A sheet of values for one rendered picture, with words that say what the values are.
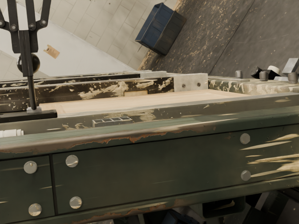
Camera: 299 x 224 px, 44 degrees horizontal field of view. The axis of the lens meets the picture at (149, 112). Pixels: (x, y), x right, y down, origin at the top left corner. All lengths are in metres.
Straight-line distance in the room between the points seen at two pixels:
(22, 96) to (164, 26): 4.20
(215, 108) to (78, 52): 4.05
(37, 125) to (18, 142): 0.24
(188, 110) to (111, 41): 5.46
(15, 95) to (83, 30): 5.00
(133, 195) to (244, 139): 0.17
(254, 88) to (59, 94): 0.58
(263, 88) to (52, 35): 3.92
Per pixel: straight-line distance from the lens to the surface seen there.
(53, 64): 4.77
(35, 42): 0.61
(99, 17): 6.14
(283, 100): 0.85
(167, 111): 0.73
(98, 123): 0.66
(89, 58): 4.76
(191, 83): 1.27
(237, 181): 0.53
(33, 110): 0.71
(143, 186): 0.48
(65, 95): 1.18
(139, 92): 1.22
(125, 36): 6.20
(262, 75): 1.11
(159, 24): 5.23
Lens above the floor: 1.42
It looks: 18 degrees down
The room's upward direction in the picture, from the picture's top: 61 degrees counter-clockwise
